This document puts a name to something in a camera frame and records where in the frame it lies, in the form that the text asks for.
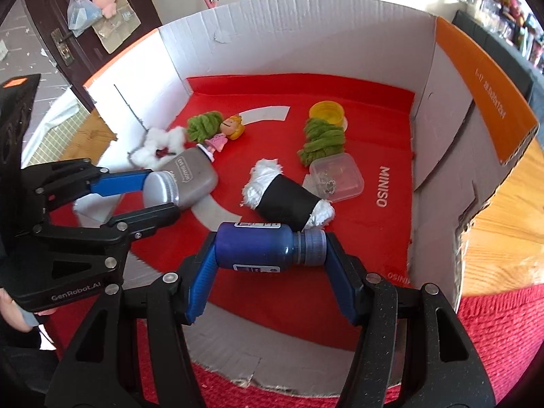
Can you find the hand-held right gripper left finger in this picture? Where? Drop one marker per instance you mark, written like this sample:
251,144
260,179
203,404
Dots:
202,284

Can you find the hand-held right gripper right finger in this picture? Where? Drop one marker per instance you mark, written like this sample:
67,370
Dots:
340,280

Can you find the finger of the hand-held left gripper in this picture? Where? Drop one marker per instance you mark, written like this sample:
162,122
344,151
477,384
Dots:
123,182
146,219

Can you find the white fluffy plush toy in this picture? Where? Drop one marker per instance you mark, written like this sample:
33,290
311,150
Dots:
148,153

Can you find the blue bottle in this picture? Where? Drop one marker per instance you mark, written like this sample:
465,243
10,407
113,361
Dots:
255,246

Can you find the grey eye shadow case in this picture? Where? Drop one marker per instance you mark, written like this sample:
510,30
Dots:
197,176

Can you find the black and white plush roll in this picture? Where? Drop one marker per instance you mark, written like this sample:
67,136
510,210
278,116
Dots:
284,199

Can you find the small green chenille ball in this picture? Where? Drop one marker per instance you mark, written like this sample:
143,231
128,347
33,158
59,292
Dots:
204,125

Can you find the clear plastic box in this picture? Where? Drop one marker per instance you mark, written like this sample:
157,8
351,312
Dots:
340,174

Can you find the blonde doll figurine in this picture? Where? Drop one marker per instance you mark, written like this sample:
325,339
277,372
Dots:
231,127

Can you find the large green chenille tree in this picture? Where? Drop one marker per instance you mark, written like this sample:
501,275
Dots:
321,142

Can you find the yellow bottle cap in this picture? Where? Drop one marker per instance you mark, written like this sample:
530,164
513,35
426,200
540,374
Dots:
327,110

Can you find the orange cardboard box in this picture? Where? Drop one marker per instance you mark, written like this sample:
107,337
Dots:
297,38

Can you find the person's left hand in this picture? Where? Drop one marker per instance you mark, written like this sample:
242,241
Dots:
10,312

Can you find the white tiled counter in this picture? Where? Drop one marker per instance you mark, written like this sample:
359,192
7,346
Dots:
55,127

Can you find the brown paper sheet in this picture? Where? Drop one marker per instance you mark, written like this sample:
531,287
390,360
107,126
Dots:
114,34

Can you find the clear plastic bag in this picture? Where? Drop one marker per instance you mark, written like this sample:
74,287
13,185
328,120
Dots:
83,17

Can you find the dark brown door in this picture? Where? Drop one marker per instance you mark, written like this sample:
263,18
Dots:
46,4

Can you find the cluttered side table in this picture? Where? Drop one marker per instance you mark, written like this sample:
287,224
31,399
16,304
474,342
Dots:
488,8

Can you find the pink rabbit plush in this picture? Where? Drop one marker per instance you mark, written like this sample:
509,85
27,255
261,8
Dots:
512,2

